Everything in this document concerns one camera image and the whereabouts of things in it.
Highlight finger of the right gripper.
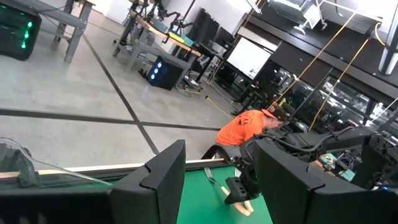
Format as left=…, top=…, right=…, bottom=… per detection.
left=224, top=176, right=250, bottom=205

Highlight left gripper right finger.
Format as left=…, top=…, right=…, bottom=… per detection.
left=252, top=138, right=398, bottom=224

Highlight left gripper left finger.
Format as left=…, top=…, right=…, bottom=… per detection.
left=0, top=139, right=187, bottom=224

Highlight green table mat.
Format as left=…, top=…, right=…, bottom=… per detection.
left=0, top=164, right=274, bottom=224

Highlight black table clamp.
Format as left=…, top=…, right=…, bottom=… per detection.
left=201, top=144, right=233, bottom=166

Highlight person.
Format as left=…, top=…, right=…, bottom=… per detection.
left=216, top=104, right=290, bottom=149

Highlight white screen monitor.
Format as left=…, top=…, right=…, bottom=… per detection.
left=226, top=36, right=273, bottom=80

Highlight black computer blue lights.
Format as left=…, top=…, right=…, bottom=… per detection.
left=146, top=55, right=185, bottom=91

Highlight clear plastic bin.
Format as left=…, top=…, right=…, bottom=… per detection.
left=0, top=136, right=113, bottom=190

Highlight black monitor back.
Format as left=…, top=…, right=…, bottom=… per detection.
left=186, top=7, right=237, bottom=49

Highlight black storage rack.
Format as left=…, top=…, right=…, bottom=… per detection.
left=214, top=9, right=398, bottom=138

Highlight wooden top workbench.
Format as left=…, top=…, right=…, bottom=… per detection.
left=111, top=0, right=203, bottom=74

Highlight grey metal workbench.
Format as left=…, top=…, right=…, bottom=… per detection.
left=0, top=0, right=96, bottom=63

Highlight black computer green lights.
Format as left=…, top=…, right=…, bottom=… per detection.
left=0, top=2, right=43, bottom=62

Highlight yellow floor cable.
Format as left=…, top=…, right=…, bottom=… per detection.
left=204, top=95, right=236, bottom=121

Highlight yellow hanging cable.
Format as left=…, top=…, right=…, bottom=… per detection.
left=308, top=37, right=371, bottom=131
left=275, top=12, right=357, bottom=104

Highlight black corner bracket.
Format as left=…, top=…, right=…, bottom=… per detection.
left=17, top=149, right=43, bottom=189

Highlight white and black post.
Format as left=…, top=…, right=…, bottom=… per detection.
left=377, top=0, right=398, bottom=76

